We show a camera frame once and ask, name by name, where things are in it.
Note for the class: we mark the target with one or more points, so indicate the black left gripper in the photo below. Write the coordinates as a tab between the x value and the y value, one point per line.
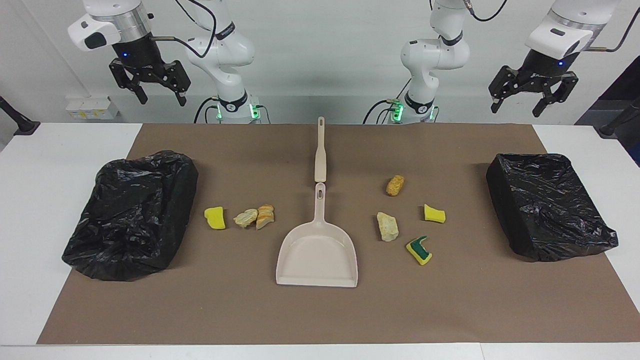
545	70

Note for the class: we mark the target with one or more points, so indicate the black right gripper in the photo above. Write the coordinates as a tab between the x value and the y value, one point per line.
137	57

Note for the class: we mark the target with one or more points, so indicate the plain yellow sponge piece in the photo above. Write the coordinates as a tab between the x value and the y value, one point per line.
215	218

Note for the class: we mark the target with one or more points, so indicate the notched yellow sponge piece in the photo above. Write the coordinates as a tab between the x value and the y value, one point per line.
434	214

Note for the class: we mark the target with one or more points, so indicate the pale flaky pastry piece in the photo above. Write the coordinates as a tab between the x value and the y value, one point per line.
245	218

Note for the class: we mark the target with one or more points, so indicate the brown bread roll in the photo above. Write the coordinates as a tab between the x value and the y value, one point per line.
395	185

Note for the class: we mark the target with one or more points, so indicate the striped croissant piece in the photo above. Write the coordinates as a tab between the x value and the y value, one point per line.
264	217

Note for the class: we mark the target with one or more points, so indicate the beige hand brush black bristles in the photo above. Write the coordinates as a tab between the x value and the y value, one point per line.
320	160

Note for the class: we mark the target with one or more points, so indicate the crusty bread chunk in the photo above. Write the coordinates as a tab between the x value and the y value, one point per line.
387	227

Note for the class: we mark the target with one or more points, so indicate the green and yellow sponge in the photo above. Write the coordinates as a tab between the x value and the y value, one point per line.
422	257

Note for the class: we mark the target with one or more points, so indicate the beige plastic dustpan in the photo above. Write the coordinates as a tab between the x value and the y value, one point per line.
317	260

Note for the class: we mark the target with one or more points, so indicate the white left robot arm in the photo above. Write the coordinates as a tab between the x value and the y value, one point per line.
435	55

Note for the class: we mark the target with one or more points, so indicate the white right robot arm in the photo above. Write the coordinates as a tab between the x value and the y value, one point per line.
222	55

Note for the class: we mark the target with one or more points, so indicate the bin with taut black bag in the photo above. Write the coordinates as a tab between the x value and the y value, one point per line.
545	205

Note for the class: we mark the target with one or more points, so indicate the bin with crumpled black bag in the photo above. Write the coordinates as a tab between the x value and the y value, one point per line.
130	220

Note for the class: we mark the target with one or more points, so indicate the dark partition panel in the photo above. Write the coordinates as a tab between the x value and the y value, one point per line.
620	95

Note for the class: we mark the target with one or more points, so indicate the brown paper table mat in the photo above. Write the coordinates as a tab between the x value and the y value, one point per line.
320	310

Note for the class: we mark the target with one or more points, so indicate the white wall socket box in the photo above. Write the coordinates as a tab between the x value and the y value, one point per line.
92	107

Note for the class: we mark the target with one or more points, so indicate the black camera stand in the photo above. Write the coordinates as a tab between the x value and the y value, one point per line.
617	125
20	124

